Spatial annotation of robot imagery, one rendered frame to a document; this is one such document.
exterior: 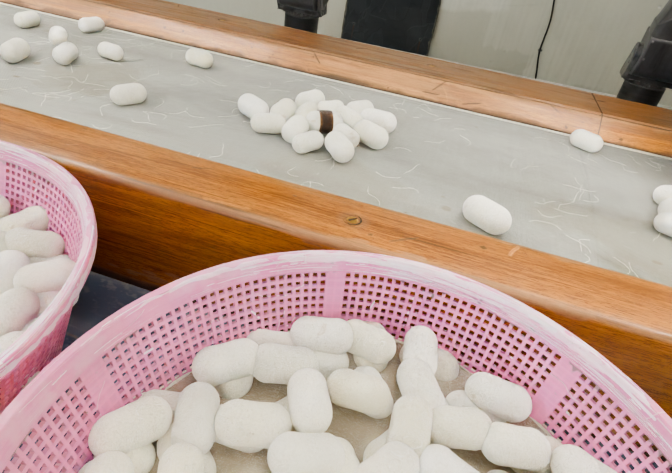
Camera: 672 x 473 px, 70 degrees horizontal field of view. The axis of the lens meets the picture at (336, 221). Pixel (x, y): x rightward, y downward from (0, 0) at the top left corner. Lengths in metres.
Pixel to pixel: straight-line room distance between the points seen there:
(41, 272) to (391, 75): 0.46
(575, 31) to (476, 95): 1.95
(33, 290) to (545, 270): 0.29
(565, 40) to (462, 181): 2.15
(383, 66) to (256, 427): 0.50
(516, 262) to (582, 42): 2.29
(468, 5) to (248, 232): 2.27
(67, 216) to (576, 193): 0.40
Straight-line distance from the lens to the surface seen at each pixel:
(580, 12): 2.54
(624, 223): 0.46
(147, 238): 0.35
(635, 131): 0.65
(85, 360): 0.22
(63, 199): 0.33
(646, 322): 0.31
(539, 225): 0.41
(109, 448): 0.23
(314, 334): 0.25
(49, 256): 0.33
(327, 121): 0.46
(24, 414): 0.21
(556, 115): 0.63
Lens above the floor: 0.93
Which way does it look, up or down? 34 degrees down
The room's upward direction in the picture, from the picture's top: 9 degrees clockwise
